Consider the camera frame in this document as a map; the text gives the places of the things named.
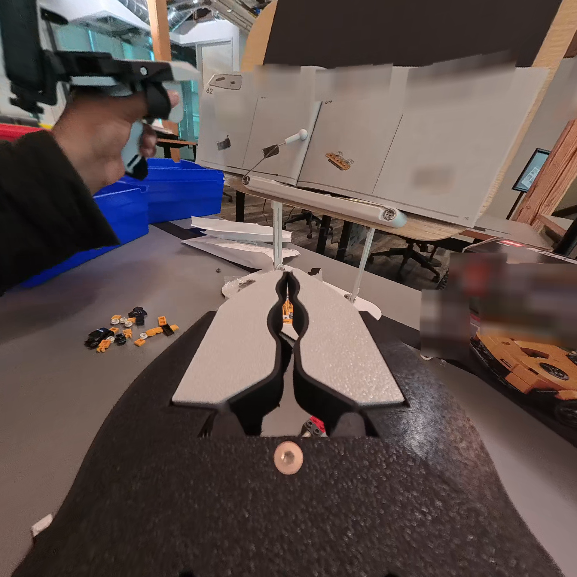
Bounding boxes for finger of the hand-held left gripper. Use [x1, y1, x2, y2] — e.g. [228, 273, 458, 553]
[163, 61, 202, 83]

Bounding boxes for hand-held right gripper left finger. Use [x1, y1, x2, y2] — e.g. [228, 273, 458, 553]
[172, 270, 291, 435]

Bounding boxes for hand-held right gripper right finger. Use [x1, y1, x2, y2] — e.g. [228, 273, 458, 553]
[288, 268, 405, 435]

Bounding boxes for blue plastic bin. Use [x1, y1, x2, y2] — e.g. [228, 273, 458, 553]
[18, 180, 150, 289]
[144, 157, 225, 224]

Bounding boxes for lego instruction booklet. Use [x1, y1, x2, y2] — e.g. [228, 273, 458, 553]
[196, 65, 551, 224]

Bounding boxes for person's left forearm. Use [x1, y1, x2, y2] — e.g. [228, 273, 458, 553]
[0, 130, 122, 295]

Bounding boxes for pile of mixed small lego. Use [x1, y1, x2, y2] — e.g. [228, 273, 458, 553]
[84, 307, 180, 353]

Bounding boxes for lego set box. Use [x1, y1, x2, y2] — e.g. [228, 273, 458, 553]
[421, 238, 577, 429]

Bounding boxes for person's left hand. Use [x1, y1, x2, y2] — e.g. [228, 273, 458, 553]
[50, 89, 182, 195]

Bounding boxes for white tray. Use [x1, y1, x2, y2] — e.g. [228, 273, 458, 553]
[222, 270, 382, 322]

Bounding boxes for white paper bags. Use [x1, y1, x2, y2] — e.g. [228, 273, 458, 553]
[182, 215, 301, 272]

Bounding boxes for black office chair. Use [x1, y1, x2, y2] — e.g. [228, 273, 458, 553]
[369, 238, 445, 283]
[283, 208, 335, 240]

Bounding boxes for wooden pillar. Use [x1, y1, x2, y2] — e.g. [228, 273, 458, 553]
[513, 119, 577, 233]

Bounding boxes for black wall screen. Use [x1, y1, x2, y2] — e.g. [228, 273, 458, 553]
[511, 147, 552, 193]

